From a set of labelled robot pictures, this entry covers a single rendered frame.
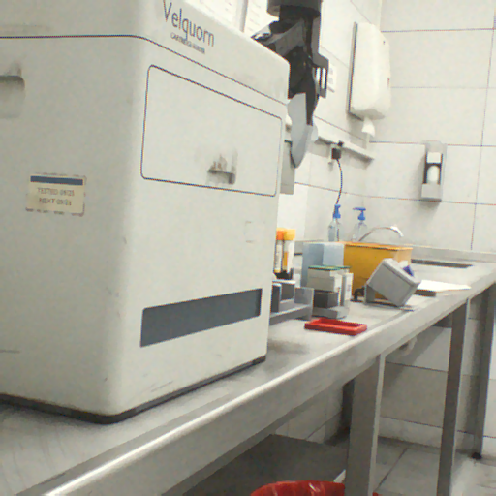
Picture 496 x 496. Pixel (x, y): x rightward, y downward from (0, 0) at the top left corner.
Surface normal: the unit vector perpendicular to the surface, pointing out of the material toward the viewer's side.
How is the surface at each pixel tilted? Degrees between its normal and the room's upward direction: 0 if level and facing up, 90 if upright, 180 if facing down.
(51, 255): 90
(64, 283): 90
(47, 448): 0
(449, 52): 90
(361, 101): 92
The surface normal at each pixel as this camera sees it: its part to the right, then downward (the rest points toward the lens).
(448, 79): -0.39, 0.02
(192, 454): 0.92, 0.10
